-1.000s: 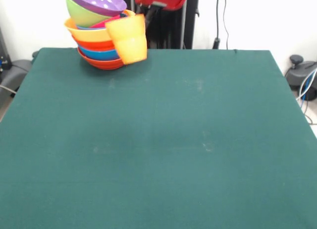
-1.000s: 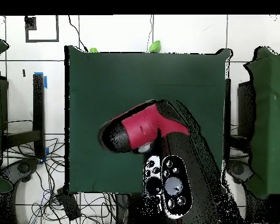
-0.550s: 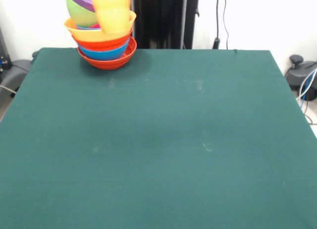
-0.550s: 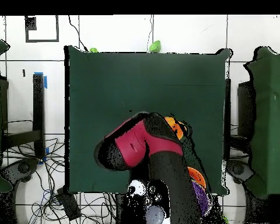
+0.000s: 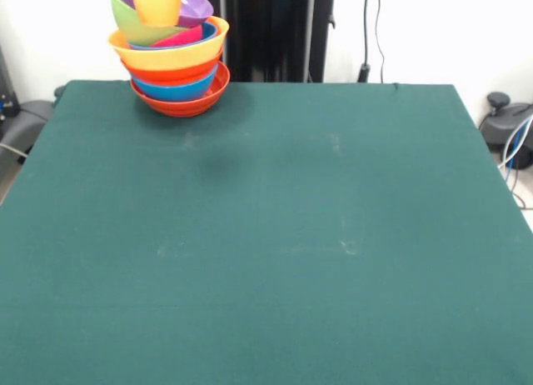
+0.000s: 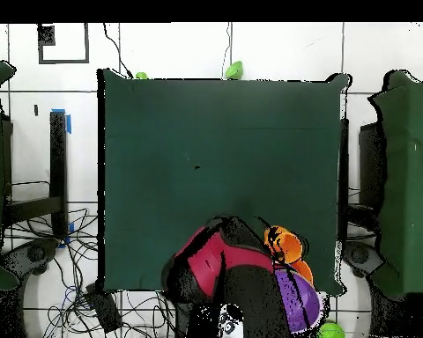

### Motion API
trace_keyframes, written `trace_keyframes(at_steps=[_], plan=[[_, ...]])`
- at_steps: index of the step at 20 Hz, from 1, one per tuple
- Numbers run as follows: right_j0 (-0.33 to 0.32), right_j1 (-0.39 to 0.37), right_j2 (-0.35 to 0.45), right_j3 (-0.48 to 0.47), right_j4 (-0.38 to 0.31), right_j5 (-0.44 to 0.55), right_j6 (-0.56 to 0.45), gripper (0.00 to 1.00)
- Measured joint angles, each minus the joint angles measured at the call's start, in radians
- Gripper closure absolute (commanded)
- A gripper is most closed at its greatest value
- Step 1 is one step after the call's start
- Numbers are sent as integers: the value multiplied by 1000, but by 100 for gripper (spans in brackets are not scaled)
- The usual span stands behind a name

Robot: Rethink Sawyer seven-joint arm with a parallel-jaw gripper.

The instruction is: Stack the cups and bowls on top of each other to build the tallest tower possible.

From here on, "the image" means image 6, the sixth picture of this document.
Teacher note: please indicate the black wheeled base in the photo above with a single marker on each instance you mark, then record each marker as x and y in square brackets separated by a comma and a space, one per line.
[359, 255]
[35, 253]

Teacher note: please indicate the green round object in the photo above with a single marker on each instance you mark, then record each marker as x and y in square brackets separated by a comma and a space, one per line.
[331, 331]
[141, 75]

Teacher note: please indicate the dark green tablecloth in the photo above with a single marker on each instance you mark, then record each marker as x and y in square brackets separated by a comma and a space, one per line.
[162, 176]

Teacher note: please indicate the large orange plastic bowl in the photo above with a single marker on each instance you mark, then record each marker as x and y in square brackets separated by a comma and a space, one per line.
[305, 271]

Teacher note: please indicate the black frame stand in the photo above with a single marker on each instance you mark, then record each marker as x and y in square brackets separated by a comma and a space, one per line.
[58, 158]

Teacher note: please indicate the purple plastic bowl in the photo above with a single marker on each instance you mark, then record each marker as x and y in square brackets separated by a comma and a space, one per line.
[299, 302]

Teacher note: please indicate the orange plastic cup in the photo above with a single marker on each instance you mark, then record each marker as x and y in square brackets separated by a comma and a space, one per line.
[289, 246]

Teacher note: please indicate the small green plastic bowl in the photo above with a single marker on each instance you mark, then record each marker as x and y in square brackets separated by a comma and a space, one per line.
[234, 69]

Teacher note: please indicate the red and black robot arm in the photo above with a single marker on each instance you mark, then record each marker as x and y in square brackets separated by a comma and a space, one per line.
[232, 281]

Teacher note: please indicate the black power brick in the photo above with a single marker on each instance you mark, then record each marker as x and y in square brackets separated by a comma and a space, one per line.
[104, 310]

